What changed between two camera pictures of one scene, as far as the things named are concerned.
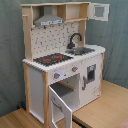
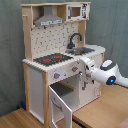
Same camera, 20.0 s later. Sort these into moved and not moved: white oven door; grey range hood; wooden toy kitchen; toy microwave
Moved: toy microwave
Not moved: white oven door; grey range hood; wooden toy kitchen
